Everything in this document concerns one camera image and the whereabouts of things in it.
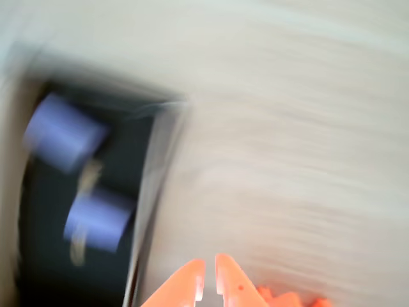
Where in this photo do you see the black cardboard box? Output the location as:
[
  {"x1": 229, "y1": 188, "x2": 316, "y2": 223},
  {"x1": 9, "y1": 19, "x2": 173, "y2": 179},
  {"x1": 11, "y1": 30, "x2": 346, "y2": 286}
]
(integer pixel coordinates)
[{"x1": 0, "y1": 41, "x2": 192, "y2": 307}]

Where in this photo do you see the purple foam block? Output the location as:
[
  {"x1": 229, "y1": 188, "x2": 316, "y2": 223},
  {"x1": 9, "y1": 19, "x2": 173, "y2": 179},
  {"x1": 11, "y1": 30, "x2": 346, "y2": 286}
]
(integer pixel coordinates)
[
  {"x1": 62, "y1": 188, "x2": 137, "y2": 253},
  {"x1": 24, "y1": 92, "x2": 111, "y2": 175}
]

